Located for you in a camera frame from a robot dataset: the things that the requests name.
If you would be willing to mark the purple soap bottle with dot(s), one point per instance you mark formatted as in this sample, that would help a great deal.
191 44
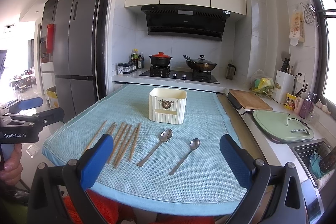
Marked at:
308 105

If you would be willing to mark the light blue table towel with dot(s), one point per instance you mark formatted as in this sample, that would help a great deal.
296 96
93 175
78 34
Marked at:
169 169

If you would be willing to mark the black gas hob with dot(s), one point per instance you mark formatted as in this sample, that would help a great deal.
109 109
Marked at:
166 72

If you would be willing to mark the dark glass kettle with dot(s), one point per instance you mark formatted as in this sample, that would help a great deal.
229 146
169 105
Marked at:
231 71

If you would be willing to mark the grey double door refrigerator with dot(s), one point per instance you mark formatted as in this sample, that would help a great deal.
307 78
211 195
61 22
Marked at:
74 55

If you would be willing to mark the spice jar rack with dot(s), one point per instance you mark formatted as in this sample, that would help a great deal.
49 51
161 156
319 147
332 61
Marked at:
126 68

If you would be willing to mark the wok with glass lid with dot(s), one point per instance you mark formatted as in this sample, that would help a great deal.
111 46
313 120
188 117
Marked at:
199 64

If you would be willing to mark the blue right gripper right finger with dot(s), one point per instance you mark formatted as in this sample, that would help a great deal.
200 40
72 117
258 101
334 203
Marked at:
238 159

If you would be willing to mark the cream utensil holder box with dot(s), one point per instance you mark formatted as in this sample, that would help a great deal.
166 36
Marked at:
167 105

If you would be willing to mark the hanging paper bag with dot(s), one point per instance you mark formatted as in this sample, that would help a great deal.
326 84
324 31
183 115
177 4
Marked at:
297 31

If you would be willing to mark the black pot red lid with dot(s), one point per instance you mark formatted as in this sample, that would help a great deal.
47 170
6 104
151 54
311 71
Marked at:
160 60

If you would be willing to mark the sauce bottles group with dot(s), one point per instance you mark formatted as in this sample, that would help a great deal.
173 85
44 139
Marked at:
138 58

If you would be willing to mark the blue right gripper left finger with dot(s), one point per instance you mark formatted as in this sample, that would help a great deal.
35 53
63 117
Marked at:
93 160

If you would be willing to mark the plastic bag with sponges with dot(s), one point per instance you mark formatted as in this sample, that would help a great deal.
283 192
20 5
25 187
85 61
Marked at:
262 84

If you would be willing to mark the yellow printed cup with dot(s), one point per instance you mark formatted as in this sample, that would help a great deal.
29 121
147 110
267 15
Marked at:
290 101

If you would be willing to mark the black range hood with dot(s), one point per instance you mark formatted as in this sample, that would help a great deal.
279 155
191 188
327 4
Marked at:
185 20

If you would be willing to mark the person left hand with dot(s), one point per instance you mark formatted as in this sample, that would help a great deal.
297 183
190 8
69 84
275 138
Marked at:
12 167

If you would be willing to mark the white knife block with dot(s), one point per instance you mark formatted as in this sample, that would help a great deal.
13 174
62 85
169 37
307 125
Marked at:
283 85

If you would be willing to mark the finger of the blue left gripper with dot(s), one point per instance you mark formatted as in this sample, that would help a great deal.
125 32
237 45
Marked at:
29 103
49 117

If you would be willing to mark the wooden cutting board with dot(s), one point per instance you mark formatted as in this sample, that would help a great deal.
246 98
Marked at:
247 100

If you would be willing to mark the small steel spoon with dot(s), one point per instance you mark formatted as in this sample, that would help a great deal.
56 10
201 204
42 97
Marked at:
194 144

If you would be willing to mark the large steel spoon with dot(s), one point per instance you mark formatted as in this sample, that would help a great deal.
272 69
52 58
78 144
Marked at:
164 137

